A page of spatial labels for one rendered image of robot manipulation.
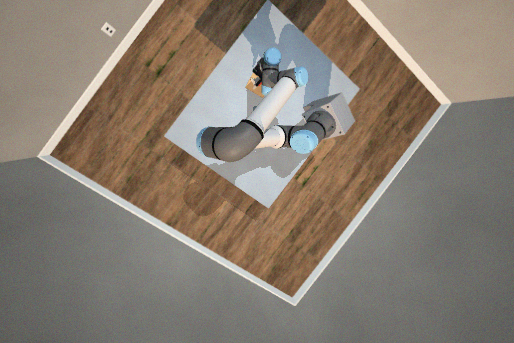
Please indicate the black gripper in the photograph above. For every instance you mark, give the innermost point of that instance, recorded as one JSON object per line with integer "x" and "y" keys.
{"x": 257, "y": 72}

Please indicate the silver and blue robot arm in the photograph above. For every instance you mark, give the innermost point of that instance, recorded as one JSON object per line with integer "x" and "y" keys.
{"x": 231, "y": 144}

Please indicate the tan mat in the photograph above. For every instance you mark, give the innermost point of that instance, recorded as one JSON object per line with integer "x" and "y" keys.
{"x": 250, "y": 85}

